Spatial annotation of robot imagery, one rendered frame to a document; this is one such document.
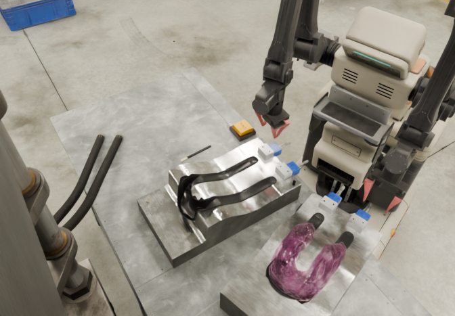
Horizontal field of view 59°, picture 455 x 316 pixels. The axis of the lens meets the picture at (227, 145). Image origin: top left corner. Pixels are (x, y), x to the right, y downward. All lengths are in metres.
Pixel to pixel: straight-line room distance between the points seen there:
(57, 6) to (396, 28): 3.37
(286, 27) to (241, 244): 0.69
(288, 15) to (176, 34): 2.68
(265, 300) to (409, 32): 0.85
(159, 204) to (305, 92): 2.05
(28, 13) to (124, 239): 3.06
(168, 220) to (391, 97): 0.83
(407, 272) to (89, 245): 1.70
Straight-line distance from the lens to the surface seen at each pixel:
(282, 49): 1.19
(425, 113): 1.13
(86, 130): 1.76
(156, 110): 1.78
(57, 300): 0.18
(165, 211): 1.36
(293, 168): 1.43
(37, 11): 4.17
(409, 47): 1.29
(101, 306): 1.33
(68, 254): 1.14
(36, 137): 3.01
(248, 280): 1.18
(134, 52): 3.60
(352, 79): 1.45
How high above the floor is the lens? 1.98
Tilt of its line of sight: 47 degrees down
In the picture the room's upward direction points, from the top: 2 degrees clockwise
